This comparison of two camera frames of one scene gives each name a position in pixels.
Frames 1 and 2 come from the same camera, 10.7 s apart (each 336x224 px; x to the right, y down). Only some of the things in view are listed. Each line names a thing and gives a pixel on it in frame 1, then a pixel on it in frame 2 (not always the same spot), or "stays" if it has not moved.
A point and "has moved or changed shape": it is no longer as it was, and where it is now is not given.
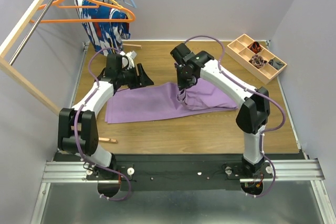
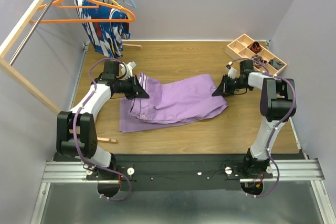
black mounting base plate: x=175 y=172 stays
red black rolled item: x=255 y=46 stays
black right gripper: x=183 y=84 -> x=223 y=88
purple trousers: x=165 y=98 has moved or changed shape
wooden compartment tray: x=256 y=59 stays
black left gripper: x=142 y=80 -> x=137 y=90
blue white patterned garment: x=107 y=38 stays
